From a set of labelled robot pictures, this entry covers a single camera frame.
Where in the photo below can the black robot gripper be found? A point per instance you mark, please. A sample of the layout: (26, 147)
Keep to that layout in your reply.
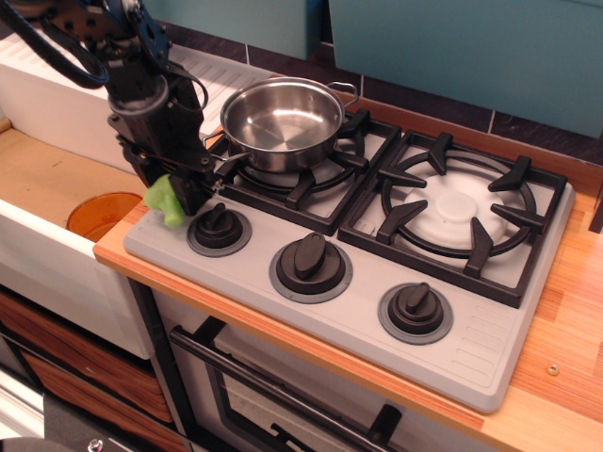
(158, 119)

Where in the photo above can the green toy cauliflower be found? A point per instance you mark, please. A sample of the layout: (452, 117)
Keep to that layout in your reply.
(160, 196)

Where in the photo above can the black blue robot arm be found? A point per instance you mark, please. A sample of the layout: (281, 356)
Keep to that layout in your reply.
(92, 42)

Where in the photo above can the black left stove knob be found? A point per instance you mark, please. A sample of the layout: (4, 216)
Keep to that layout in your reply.
(219, 232)

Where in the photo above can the black stove knob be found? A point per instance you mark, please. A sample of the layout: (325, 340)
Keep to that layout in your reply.
(219, 232)
(310, 270)
(415, 314)

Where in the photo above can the stainless steel pot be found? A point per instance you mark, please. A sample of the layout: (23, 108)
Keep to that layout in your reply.
(284, 124)

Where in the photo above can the black middle stove knob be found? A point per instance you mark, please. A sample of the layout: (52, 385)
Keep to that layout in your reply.
(310, 270)

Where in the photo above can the grey toy stove top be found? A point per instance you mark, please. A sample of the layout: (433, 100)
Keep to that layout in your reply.
(473, 364)

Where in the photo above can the black right stove knob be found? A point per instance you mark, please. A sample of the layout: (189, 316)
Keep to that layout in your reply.
(415, 314)

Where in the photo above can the orange sink drain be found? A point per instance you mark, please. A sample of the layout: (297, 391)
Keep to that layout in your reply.
(96, 216)

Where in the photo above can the white toy sink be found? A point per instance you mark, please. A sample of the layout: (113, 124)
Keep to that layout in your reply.
(57, 150)

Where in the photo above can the black left burner grate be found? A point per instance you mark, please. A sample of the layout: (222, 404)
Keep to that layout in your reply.
(318, 198)

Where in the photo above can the black burner grate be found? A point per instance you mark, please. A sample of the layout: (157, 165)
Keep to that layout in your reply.
(510, 272)
(318, 198)

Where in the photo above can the upper wood drawer front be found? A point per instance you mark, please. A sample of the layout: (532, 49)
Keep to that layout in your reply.
(119, 371)

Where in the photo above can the wood drawer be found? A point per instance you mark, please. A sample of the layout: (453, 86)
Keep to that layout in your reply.
(137, 429)
(119, 371)

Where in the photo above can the lower wood drawer front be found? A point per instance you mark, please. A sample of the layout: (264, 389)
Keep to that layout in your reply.
(137, 429)

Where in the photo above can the black right burner grate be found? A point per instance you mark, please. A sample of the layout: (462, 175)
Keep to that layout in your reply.
(510, 272)

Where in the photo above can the brass countertop screw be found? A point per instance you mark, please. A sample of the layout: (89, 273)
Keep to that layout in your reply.
(553, 370)

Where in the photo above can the teal left wall cabinet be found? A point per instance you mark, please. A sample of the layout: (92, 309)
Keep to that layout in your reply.
(291, 28)

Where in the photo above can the teal wall cabinet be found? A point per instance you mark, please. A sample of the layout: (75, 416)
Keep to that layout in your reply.
(291, 28)
(537, 60)

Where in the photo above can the oven door with handle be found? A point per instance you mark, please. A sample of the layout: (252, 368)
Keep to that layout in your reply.
(262, 398)

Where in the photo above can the teal right wall cabinet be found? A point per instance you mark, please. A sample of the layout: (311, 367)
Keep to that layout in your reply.
(537, 60)

